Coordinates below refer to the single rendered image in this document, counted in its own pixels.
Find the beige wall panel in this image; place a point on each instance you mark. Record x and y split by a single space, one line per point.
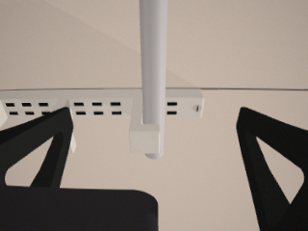
240 53

